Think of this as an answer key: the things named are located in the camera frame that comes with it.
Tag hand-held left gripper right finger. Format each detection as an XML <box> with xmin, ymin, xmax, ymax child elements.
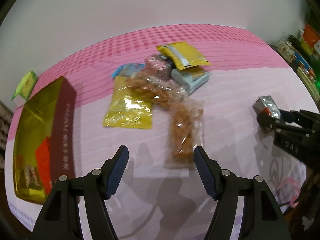
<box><xmin>194</xmin><ymin>146</ymin><xmax>292</xmax><ymax>240</ymax></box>

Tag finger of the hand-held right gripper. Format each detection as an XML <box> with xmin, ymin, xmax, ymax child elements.
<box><xmin>257</xmin><ymin>112</ymin><xmax>285</xmax><ymax>133</ymax></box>
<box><xmin>278</xmin><ymin>109</ymin><xmax>320</xmax><ymax>135</ymax></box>

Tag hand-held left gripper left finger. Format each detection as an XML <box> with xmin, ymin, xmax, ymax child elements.
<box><xmin>32</xmin><ymin>145</ymin><xmax>129</xmax><ymax>240</ymax></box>

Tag silver and red snack packet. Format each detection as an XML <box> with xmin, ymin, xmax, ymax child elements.
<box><xmin>252</xmin><ymin>95</ymin><xmax>282</xmax><ymax>119</ymax></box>

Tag clear bag of brown snacks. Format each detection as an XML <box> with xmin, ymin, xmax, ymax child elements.
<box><xmin>164</xmin><ymin>99</ymin><xmax>205</xmax><ymax>169</ymax></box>
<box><xmin>125</xmin><ymin>69</ymin><xmax>188</xmax><ymax>111</ymax></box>

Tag maroon and gold box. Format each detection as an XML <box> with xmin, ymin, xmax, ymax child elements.
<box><xmin>12</xmin><ymin>76</ymin><xmax>78</xmax><ymax>204</ymax></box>

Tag blue cracker packet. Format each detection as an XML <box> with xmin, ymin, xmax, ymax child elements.
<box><xmin>171</xmin><ymin>66</ymin><xmax>211</xmax><ymax>95</ymax></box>

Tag yellow packet with silver strip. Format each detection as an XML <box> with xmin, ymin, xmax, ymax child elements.
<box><xmin>157</xmin><ymin>41</ymin><xmax>212</xmax><ymax>71</ymax></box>

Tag large yellow foil packet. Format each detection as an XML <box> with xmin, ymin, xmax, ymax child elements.
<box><xmin>103</xmin><ymin>76</ymin><xmax>153</xmax><ymax>130</ymax></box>

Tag floral patterned box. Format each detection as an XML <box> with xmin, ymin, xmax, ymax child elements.
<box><xmin>278</xmin><ymin>41</ymin><xmax>297</xmax><ymax>63</ymax></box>

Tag small wrapped candy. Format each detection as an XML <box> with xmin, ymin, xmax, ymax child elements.
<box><xmin>23</xmin><ymin>164</ymin><xmax>40</xmax><ymax>189</ymax></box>

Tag light blue candy packet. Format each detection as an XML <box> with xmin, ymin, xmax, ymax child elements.
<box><xmin>111</xmin><ymin>64</ymin><xmax>146</xmax><ymax>80</ymax></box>

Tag pink snack packet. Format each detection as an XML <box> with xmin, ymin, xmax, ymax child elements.
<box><xmin>145</xmin><ymin>54</ymin><xmax>173</xmax><ymax>81</ymax></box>

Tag small green box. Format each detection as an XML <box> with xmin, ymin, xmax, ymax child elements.
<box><xmin>11</xmin><ymin>70</ymin><xmax>38</xmax><ymax>105</ymax></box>

